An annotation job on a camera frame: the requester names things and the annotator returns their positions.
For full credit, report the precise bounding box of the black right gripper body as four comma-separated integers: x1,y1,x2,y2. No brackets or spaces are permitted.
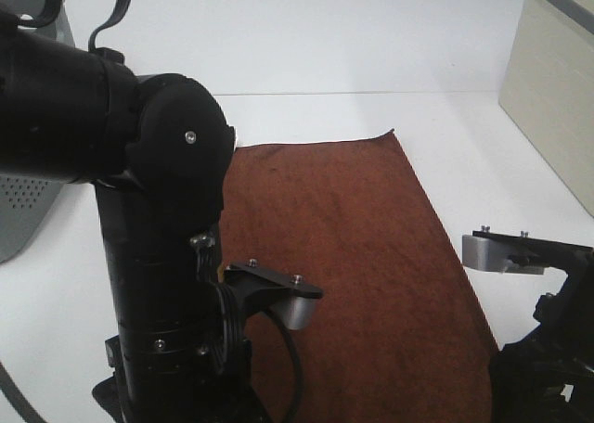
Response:
489,255,593,422

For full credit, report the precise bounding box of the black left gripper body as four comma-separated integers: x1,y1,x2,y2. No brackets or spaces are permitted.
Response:
92,336,272,422

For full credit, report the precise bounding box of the brown towel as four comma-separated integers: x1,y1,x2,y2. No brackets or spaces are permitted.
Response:
221,133,496,422

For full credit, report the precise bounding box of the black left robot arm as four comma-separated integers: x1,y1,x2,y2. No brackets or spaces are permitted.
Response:
1,13,268,422

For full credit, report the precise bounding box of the grey perforated laundry basket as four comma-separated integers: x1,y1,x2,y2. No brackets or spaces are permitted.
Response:
1,0,63,263

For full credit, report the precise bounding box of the beige plastic bin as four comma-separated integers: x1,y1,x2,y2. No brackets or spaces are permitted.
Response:
499,0,593,212

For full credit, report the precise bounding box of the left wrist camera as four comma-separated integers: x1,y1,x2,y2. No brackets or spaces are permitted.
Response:
224,261,324,330

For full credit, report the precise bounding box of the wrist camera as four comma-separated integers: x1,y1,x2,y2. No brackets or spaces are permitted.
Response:
461,226,593,275
224,261,324,330

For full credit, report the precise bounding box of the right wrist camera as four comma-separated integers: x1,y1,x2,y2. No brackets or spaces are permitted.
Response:
461,226,593,275

